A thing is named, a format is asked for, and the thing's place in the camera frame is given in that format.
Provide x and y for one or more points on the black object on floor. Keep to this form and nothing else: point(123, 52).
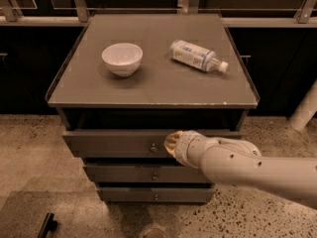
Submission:
point(49, 225)

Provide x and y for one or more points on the grey drawer cabinet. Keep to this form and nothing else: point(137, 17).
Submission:
point(163, 94)

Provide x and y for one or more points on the grey drawer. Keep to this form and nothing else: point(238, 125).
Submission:
point(113, 143)
point(155, 192)
point(166, 170)

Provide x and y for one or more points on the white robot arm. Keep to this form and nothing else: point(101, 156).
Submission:
point(240, 163)

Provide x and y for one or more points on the metal railing frame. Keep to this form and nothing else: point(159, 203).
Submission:
point(233, 13)

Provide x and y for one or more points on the white cylindrical post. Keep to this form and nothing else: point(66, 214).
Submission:
point(305, 110)

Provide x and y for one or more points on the grey top drawer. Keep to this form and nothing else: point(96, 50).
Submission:
point(113, 143)

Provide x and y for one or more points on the foam gripper body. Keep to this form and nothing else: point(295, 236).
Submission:
point(183, 147)

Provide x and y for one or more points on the clear plastic water bottle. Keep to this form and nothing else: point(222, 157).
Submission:
point(196, 56)

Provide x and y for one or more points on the grey middle drawer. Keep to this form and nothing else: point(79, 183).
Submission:
point(166, 170)

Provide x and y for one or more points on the white ceramic bowl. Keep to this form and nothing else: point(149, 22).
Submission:
point(123, 59)

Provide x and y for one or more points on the grey bottom drawer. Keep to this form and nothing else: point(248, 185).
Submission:
point(155, 192)

